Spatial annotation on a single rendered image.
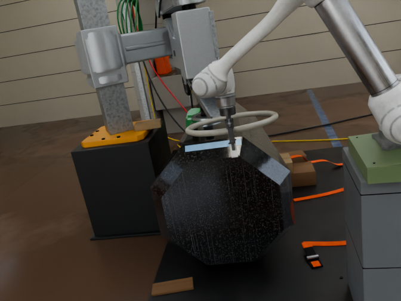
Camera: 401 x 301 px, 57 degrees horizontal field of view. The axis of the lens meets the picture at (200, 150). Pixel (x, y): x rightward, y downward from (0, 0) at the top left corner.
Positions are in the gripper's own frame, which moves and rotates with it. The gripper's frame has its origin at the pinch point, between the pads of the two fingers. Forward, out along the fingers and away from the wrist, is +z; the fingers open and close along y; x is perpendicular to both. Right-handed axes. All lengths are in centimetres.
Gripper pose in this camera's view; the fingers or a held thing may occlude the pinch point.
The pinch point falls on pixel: (233, 149)
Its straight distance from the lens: 175.8
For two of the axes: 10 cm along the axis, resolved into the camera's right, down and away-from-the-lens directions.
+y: 0.6, -2.3, 9.7
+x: -9.8, 1.5, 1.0
